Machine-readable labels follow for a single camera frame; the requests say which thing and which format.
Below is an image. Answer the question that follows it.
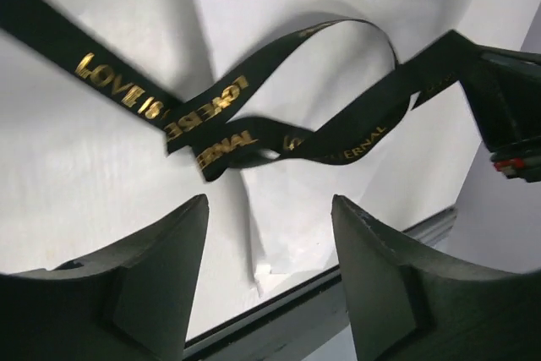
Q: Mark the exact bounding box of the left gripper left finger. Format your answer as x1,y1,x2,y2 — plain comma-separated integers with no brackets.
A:
1,194,209,360

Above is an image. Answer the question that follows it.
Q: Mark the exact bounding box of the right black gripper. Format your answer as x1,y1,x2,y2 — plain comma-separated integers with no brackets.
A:
440,30,540,183

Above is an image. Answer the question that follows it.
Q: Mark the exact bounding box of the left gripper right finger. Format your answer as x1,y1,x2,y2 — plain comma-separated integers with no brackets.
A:
331,195,540,360

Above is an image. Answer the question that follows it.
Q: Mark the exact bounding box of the black printed ribbon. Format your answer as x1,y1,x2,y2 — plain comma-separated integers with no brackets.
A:
1,0,459,182

